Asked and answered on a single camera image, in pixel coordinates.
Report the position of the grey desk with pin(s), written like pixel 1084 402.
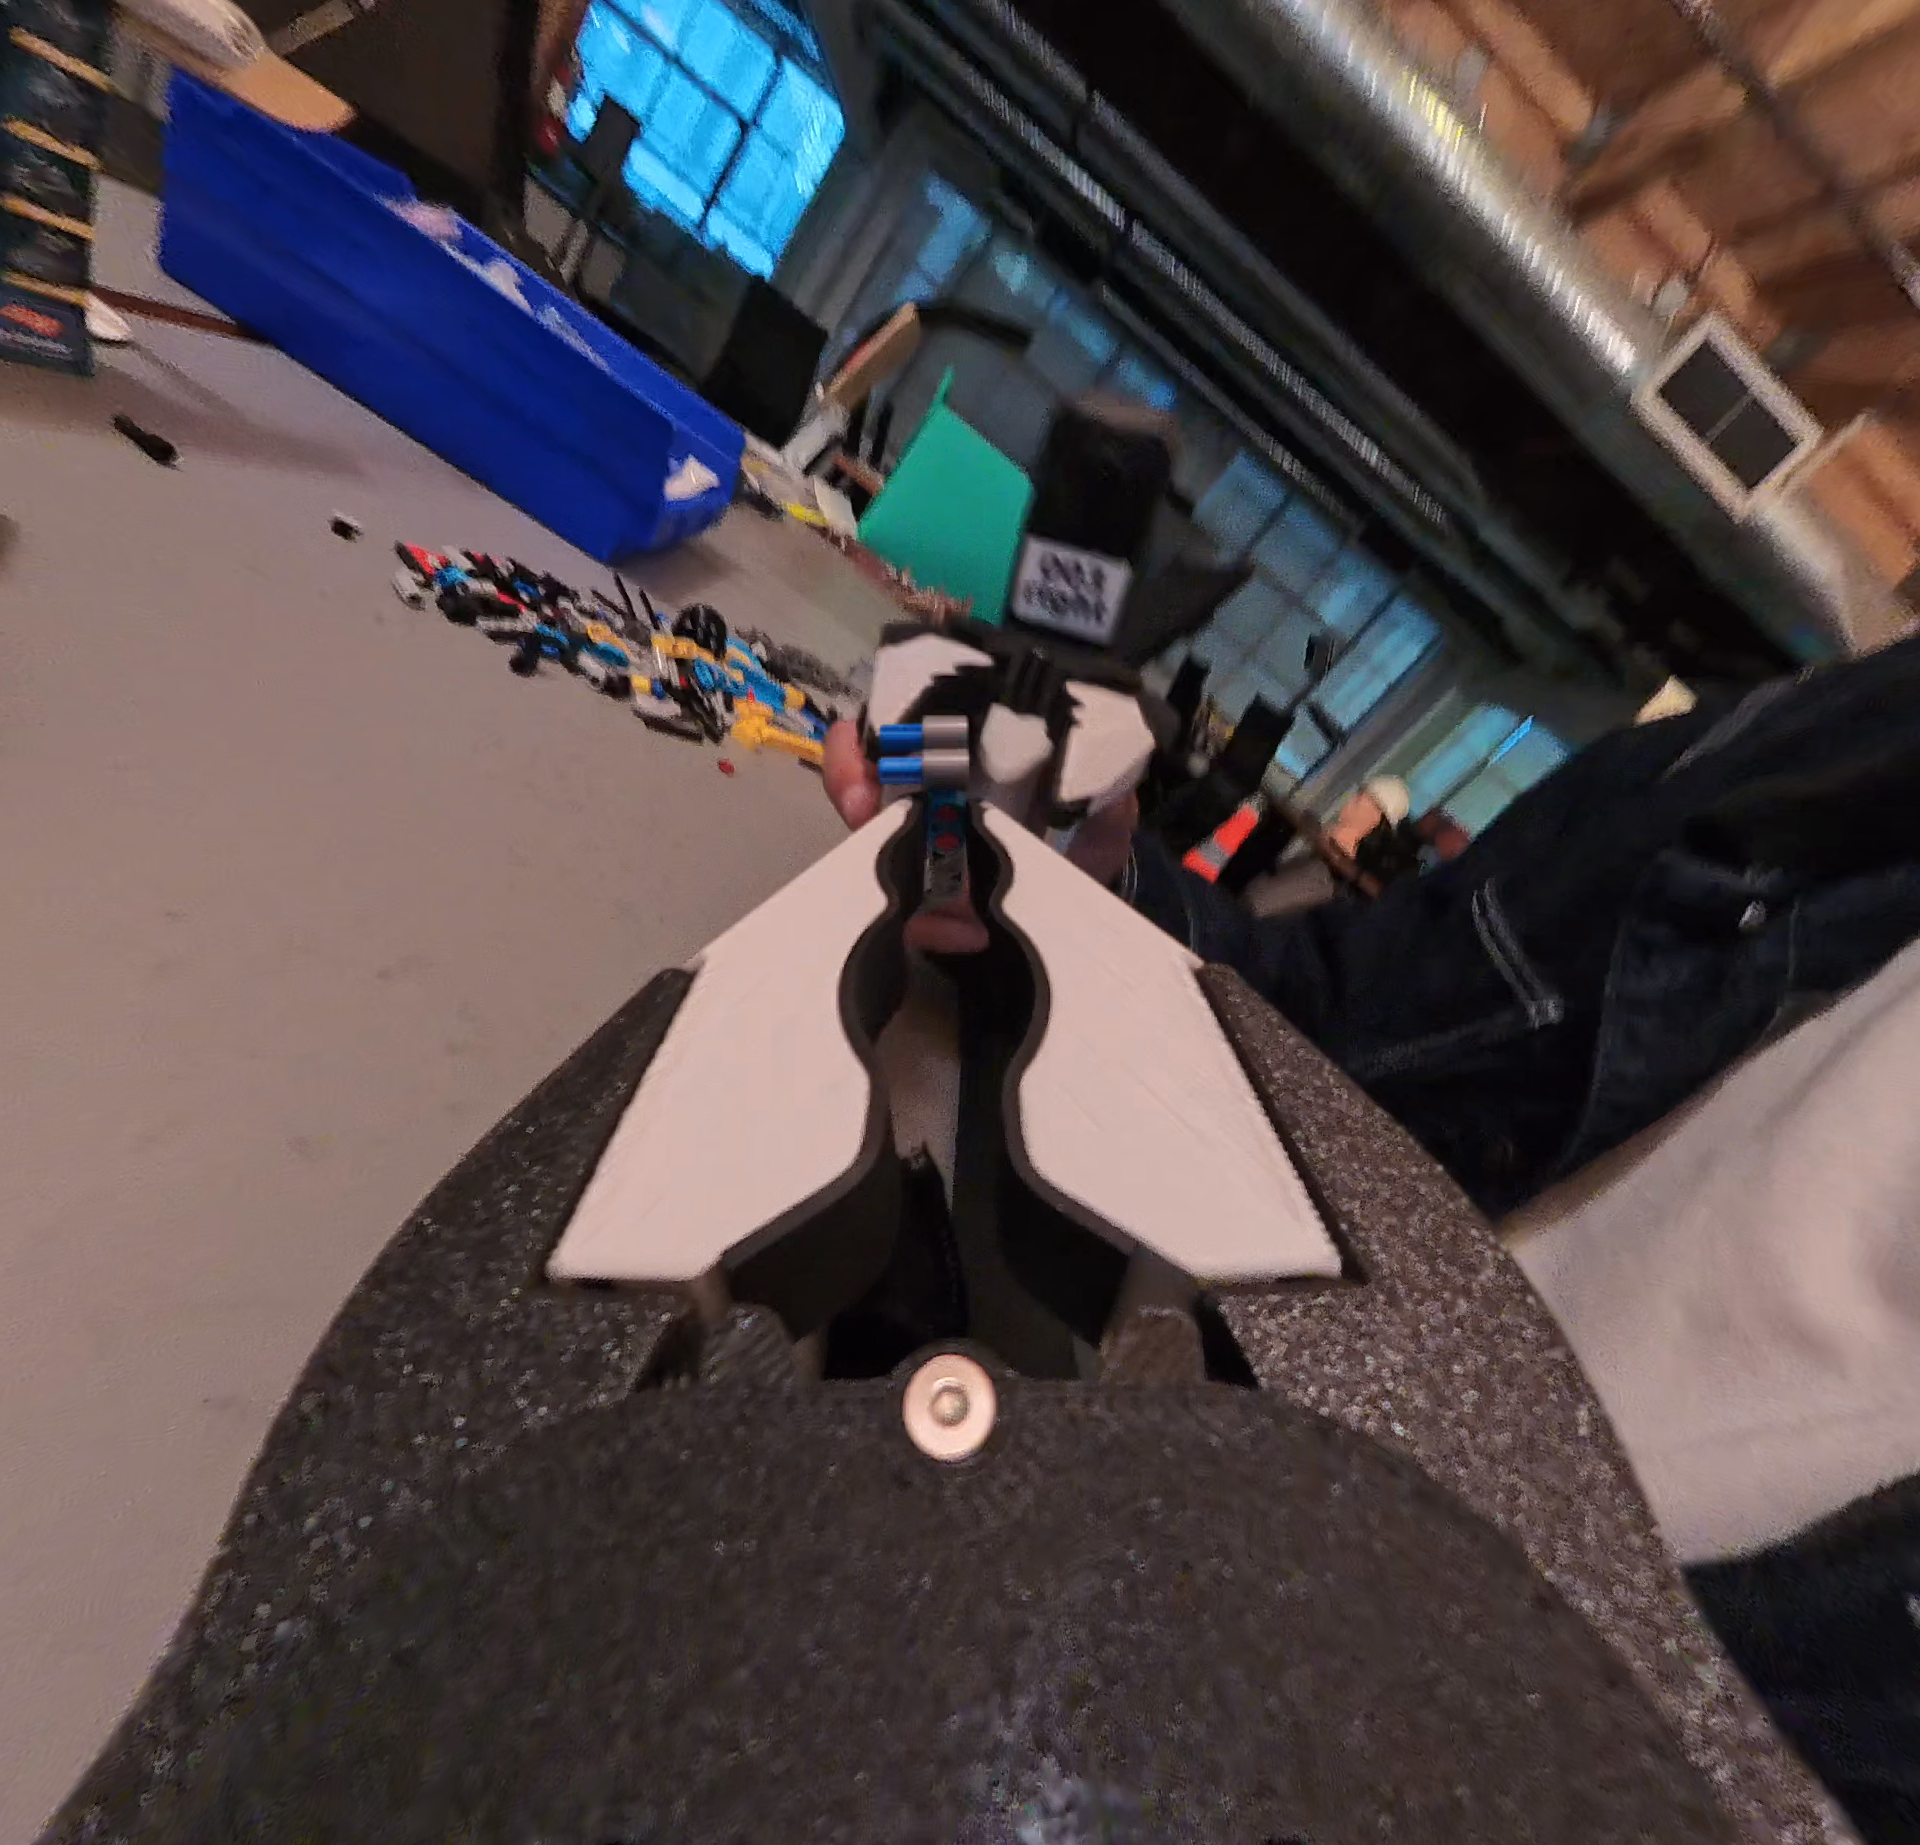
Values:
pixel 227 900

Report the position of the blue plastic bin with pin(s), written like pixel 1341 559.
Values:
pixel 420 331

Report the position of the tiny black building piece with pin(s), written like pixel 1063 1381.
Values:
pixel 147 439

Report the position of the dark desk divider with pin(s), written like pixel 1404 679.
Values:
pixel 407 45

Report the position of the silver ventilation duct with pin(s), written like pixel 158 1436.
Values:
pixel 1442 165

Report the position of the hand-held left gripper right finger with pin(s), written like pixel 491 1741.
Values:
pixel 1172 1110

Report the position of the large window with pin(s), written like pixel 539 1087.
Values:
pixel 707 90

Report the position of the person's right hand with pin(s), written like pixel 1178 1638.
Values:
pixel 851 787

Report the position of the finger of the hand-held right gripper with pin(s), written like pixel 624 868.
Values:
pixel 1110 741
pixel 908 676

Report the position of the grey perforated beam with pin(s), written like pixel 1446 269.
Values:
pixel 941 861

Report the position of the green panel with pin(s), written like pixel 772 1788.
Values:
pixel 945 511

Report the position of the pile of small building pieces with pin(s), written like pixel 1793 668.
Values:
pixel 602 645

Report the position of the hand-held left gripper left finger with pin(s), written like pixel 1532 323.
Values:
pixel 720 1110

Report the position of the robot kit box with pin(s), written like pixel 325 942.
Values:
pixel 45 151

